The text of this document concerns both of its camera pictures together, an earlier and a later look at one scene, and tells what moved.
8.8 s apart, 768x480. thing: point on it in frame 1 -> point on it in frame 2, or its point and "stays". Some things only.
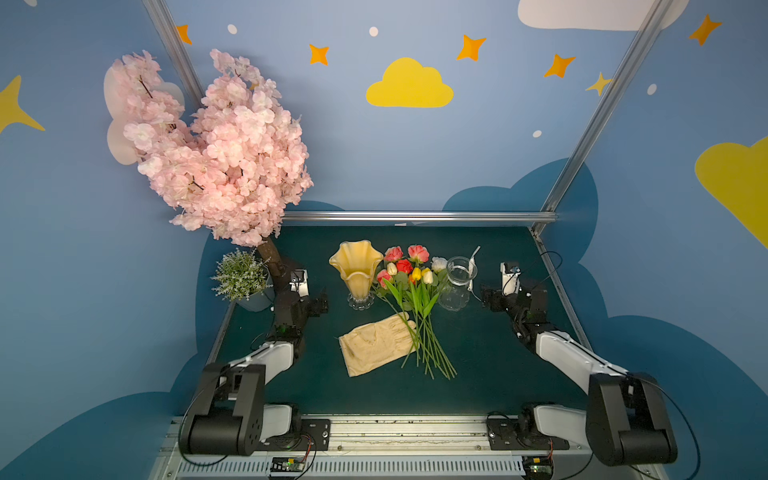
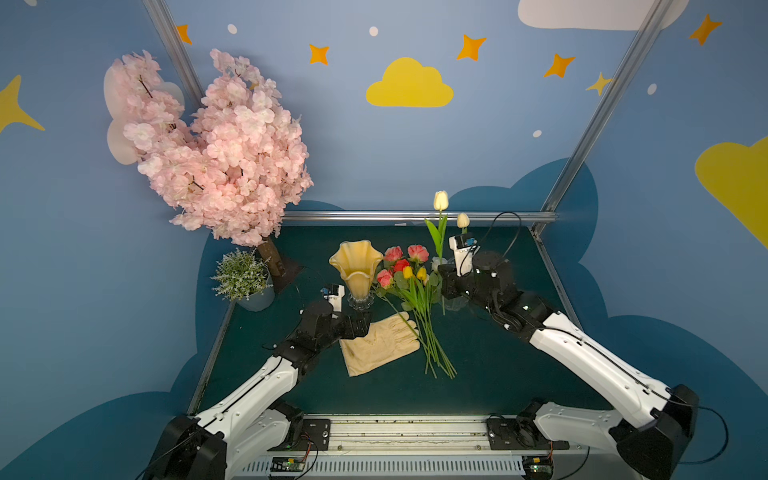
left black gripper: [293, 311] -> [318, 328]
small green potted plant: [244, 277] stays
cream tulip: [427, 276] -> [463, 222]
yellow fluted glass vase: [358, 260] stays
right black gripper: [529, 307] -> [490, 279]
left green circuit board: [287, 464] stays
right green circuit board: [537, 467] stays
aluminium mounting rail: [397, 447] stays
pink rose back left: [393, 253] stays
